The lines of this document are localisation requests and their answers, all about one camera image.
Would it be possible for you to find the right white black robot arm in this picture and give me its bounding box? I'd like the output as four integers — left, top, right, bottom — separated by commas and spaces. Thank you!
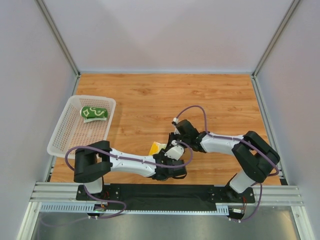
172, 117, 281, 203

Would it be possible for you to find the white plastic basket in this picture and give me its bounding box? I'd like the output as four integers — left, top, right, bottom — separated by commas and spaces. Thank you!
47, 95, 116, 158

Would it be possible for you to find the left aluminium frame post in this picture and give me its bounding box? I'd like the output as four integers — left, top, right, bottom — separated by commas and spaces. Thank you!
35, 0, 81, 77

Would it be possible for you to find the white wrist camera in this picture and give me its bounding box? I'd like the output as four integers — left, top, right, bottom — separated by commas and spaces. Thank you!
171, 117, 180, 135
164, 145, 185, 161

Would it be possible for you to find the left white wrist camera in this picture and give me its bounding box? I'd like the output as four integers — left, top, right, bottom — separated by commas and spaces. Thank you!
164, 145, 185, 161

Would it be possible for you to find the aluminium front rail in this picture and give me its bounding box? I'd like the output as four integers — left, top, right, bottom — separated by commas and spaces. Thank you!
30, 182, 304, 206

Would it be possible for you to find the green frog pattern towel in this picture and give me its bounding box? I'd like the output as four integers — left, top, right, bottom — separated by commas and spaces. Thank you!
80, 106, 109, 123

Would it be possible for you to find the slotted grey cable duct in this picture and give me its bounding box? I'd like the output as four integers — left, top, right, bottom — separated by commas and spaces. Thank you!
39, 202, 229, 216

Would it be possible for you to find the aluminium frame post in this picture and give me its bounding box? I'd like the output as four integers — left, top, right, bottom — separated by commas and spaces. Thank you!
251, 0, 302, 79
35, 0, 81, 77

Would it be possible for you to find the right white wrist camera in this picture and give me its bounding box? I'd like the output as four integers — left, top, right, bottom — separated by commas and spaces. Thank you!
171, 117, 180, 135

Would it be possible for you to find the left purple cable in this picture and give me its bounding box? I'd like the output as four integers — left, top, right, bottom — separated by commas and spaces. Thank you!
39, 140, 194, 227

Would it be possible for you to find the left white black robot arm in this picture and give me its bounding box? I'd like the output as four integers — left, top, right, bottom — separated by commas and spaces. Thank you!
72, 140, 191, 194

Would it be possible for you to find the right aluminium frame post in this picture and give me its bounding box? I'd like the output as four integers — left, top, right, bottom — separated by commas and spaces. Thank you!
251, 0, 302, 79

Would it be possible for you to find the yellow green towel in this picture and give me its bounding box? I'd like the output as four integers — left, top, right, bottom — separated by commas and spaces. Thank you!
148, 141, 167, 156

